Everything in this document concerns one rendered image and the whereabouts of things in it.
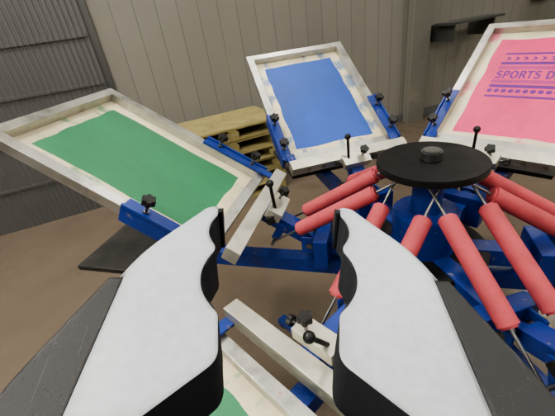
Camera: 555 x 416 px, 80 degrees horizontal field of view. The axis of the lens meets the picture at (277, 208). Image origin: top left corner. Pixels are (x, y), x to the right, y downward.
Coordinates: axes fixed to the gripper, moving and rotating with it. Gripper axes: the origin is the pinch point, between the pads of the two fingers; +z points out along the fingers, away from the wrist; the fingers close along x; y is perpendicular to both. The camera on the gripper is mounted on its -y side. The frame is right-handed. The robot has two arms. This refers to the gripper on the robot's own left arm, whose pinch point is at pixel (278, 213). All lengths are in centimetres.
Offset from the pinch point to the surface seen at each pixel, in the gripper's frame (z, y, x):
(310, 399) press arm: 36, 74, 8
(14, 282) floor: 211, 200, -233
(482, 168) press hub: 72, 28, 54
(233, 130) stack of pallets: 322, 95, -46
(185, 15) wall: 408, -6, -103
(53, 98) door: 341, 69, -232
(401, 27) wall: 529, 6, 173
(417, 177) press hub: 71, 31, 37
